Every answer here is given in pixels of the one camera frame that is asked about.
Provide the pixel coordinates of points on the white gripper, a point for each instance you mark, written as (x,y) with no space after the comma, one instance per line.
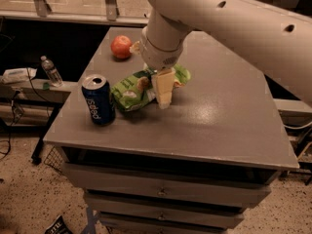
(158,57)

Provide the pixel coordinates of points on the green rice chip bag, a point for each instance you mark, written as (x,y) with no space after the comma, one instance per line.
(135,91)

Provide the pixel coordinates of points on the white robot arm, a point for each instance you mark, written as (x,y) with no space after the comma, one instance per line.
(275,41)

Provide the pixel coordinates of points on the blue pepsi can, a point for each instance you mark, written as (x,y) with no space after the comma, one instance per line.
(97,94)

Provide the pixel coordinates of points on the black snack bag on floor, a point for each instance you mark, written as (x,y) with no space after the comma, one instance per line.
(58,227)

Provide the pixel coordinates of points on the red apple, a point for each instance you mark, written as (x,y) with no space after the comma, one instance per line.
(120,47)

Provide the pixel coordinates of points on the grey drawer cabinet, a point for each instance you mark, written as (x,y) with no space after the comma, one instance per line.
(222,126)

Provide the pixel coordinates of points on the metal window railing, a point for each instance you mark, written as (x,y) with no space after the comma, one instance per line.
(113,12)

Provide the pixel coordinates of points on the clear plastic water bottle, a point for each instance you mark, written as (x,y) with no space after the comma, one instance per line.
(51,71)

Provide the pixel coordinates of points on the low side bench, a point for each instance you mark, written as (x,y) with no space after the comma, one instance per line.
(33,92)

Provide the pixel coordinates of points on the top grey drawer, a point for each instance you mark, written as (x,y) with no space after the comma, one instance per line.
(164,186)

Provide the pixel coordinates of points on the grey drawer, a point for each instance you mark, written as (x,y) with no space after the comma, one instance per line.
(184,212)
(136,223)
(164,186)

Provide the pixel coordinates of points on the middle grey drawer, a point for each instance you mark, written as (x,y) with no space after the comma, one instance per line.
(184,212)

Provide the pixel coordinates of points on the bottom grey drawer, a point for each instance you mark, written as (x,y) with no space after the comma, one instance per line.
(136,223)

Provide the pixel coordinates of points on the white tissue pack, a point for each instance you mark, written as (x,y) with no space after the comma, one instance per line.
(16,75)

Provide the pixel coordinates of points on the wire mesh basket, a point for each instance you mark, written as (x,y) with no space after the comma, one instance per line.
(54,160)

